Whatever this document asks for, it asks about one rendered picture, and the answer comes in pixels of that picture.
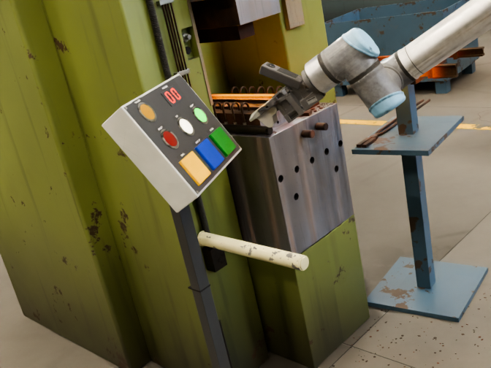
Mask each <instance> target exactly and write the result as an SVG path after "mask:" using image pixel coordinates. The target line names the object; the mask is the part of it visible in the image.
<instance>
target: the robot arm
mask: <svg viewBox="0 0 491 368"><path fill-rule="evenodd" d="M490 29H491V0H470V1H469V2H467V3H466V4H464V5H463V6H461V7H460V8H459V9H457V10H456V11H454V12H453V13H452V14H450V15H449V16H448V17H446V18H444V19H443V20H442V21H441V22H439V23H437V24H436V25H435V26H433V27H432V28H431V29H429V30H428V31H426V32H425V33H423V34H422V35H421V36H419V37H418V38H416V39H415V40H414V41H413V42H411V43H409V44H408V45H406V46H405V47H404V48H403V49H401V50H398V51H397V52H396V53H394V54H392V55H391V56H390V57H388V58H385V59H383V60H381V61H379V59H378V58H377V57H378V56H379V53H380V52H379V48H378V46H377V45H376V44H375V43H374V41H373V40H372V39H371V37H370V36H369V35H368V34H367V33H365V32H364V31H363V30H362V29H360V28H353V29H351V30H350V31H348V32H347V33H345V34H343V35H342V37H340V38H339V39H337V40H336V41H335V42H333V43H332V44H331V45H330V46H329V47H327V48H326V49H324V50H323V51H321V52H320V54H318V55H316V56H315V57H314V58H312V59H311V60H310V61H309V62H307V63H306V64H305V69H304V70H302V72H301V75H302V76H300V75H298V74H295V73H294V72H290V71H289V70H286V69H284V68H281V67H279V66H276V65H275V64H272V63H269V62H266V63H264V64H262V65H261V67H260V70H259V73H260V74H261V75H264V76H265V77H269V78H270V79H273V80H275V81H278V82H280V83H283V84H284V85H286V86H284V87H283V88H282V89H280V90H279V91H278V92H277V93H276V94H275V95H274V96H272V98H271V99H270V100H268V101H267V102H266V103H264V104H263V105H262V106H261V107H260V108H259V109H257V110H256V111H255V112H253V113H252V114H251V117H250V119H249V120H250V122H251V121H253V120H254V119H258V120H260V121H261V122H262V123H263V124H265V125H266V126H267V127H269V128H271V127H273V126H274V123H276V122H277V121H278V117H277V111H279V110H280V112H281V114H282V115H283V116H284V118H285V119H286V121H287V122H288V123H291V122H292V121H293V120H294V119H296V118H298V117H300V116H301V115H303V113H304V112H305V111H306V110H308V109H310V108H311V107H312V106H313V105H314V104H316V103H317V102H318V101H320V100H322V99H323V98H324V97H325V96H326V95H327V94H326V92H328V91H329V90H331V89H332V88H334V87H335V86H336V85H337V84H339V83H341V82H342V81H344V80H345V79H346V80H347V81H348V82H349V84H350V85H351V87H352V88H353V89H354V90H355V92H356V93H357V95H358V96H359V97H360V98H361V100H362V101H363V103H364V104H365V106H366V107H367V108H368V111H369V112H370V113H371V114H372V115H373V116H374V117H375V118H380V117H382V116H384V115H385V114H387V113H388V112H390V111H392V110H393V109H394V108H396V107H397V106H399V105H400V104H402V103H403V102H404V101H405V100H406V97H405V95H404V92H403V91H401V90H402V89H404V88H405V87H406V86H408V85H410V84H411V83H412V82H414V81H415V80H417V79H419V77H420V76H421V75H423V74H424V73H425V72H427V71H429V70H430V69H432V68H433V67H434V66H436V65H438V64H439V63H440V62H442V61H444V60H445V59H447V58H448V57H449V56H451V55H453V54H454V53H456V52H457V51H458V50H460V49H462V48H463V47H465V46H466V45H468V44H469V43H471V42H472V41H473V40H475V39H477V38H478V37H480V36H481V35H482V34H484V33H485V32H487V31H489V30H490Z"/></svg>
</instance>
